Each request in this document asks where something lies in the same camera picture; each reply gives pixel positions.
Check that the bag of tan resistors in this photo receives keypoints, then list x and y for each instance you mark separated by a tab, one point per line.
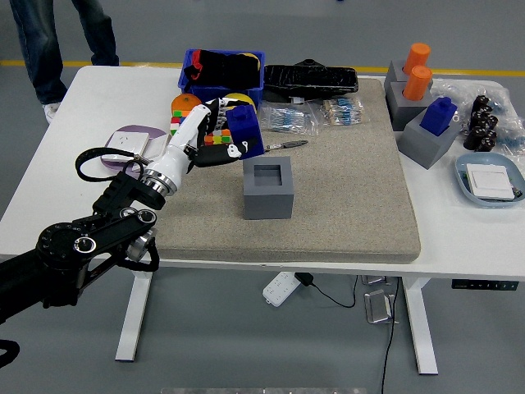
342	111

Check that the purple shallow tray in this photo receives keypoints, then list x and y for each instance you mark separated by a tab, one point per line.
135	128

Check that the bag of blue resistors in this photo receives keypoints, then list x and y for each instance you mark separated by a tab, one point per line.
287	119

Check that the colourful puzzle cube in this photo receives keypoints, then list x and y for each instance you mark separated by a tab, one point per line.
219	137
177	119

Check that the black cloth with red trim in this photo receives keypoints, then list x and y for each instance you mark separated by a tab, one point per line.
229	67

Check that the metal bracket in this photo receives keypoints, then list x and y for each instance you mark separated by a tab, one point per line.
379	305
375	280

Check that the yellow item in bin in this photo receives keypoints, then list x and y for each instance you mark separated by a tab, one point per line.
257	62

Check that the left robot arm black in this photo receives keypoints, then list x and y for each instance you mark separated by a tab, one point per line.
102	230

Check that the grey seal holder block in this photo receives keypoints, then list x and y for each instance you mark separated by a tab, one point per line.
266	203
394	74
422	147
400	111

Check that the orange cylinder seal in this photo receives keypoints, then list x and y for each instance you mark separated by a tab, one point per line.
417	57
417	84

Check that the light blue shallow tray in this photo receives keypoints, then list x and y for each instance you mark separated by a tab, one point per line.
484	158

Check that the clear bag of blue parts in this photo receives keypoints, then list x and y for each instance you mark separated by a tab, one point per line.
510	131

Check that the yellow lemon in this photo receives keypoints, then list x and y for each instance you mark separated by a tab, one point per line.
242	98

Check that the blue square seal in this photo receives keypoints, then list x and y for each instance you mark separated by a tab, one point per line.
436	117
244	123

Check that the white power strip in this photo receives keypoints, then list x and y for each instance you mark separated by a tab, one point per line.
279	287

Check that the white table leg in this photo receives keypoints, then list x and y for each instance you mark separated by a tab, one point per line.
133	316
420	328

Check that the black table control panel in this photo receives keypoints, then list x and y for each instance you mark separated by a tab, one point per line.
484	284

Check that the orange fruit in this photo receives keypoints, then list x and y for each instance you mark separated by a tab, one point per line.
184	102

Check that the person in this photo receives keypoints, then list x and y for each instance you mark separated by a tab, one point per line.
37	49

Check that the black capacitor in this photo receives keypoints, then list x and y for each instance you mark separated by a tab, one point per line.
480	104
477	120
491	123
471	143
477	133
488	141

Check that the white switch panel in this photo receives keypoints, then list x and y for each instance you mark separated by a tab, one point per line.
490	180
158	143

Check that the grey-brown mat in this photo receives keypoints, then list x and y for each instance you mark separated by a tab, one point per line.
348	205

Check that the clear plastic bag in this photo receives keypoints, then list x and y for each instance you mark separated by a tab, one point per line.
455	92

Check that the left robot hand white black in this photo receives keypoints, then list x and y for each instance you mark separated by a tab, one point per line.
180	139

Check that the small metal hand tool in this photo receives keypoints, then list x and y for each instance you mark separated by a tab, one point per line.
293	144

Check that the black plastic tray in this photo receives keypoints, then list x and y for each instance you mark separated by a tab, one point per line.
307	80

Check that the blue plastic bin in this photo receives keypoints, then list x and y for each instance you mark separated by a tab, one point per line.
213	92

